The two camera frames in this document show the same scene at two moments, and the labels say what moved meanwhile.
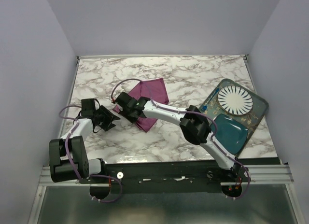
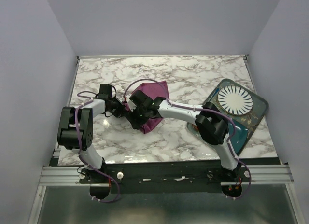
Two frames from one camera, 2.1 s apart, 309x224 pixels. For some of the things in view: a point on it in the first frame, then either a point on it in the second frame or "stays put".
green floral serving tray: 252,118 stays put
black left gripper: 109,117 → 121,111
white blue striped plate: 235,100 stays put
